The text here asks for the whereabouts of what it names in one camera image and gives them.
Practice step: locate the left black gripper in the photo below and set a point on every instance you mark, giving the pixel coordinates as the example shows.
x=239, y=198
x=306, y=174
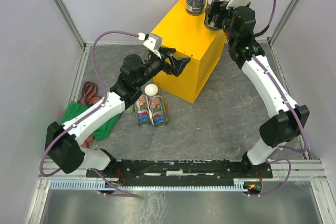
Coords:
x=166, y=60

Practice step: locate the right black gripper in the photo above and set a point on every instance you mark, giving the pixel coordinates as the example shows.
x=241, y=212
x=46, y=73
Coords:
x=220, y=14

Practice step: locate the dark blue soup can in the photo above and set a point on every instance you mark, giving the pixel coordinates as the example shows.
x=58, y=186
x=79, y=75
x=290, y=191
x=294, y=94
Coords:
x=214, y=14

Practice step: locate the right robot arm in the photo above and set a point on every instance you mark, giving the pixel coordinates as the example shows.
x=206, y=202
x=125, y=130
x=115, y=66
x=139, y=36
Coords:
x=286, y=117

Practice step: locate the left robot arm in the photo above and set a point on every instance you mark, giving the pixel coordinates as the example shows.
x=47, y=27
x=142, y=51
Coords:
x=64, y=141

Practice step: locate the yellow box counter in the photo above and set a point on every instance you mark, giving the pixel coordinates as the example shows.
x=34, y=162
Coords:
x=188, y=35

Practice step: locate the white lid small can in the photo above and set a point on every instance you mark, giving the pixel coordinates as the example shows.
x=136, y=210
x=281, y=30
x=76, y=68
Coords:
x=151, y=90

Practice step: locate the cartoon label can right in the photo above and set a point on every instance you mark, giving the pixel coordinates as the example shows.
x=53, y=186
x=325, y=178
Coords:
x=158, y=111

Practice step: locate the cartoon label can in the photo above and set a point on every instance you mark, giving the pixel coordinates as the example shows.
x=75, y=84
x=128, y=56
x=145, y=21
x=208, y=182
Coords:
x=142, y=111
x=158, y=111

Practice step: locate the cartoon label can left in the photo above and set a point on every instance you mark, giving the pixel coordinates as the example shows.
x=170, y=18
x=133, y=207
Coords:
x=142, y=111

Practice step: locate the green cloth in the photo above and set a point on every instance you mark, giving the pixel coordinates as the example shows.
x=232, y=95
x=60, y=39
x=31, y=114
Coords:
x=101, y=133

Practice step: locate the red cloth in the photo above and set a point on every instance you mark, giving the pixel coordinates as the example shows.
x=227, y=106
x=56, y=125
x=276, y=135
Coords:
x=88, y=141

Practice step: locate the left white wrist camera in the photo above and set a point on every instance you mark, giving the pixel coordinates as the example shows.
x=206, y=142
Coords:
x=152, y=42

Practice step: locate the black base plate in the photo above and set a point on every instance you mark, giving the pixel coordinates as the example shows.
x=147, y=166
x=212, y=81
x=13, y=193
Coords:
x=175, y=173

